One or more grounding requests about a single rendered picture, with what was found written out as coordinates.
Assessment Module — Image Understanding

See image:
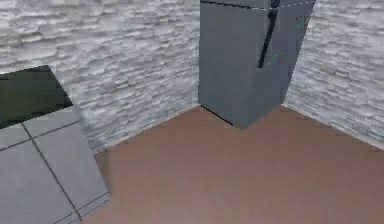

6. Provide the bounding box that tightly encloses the grey kitchen cupboard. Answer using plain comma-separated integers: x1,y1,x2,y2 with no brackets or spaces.
0,64,111,224

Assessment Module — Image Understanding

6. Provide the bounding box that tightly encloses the grey fridge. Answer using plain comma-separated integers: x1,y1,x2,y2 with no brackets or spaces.
197,0,317,130

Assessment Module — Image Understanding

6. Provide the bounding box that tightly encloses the black fridge handle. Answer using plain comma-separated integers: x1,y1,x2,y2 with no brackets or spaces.
257,7,280,69

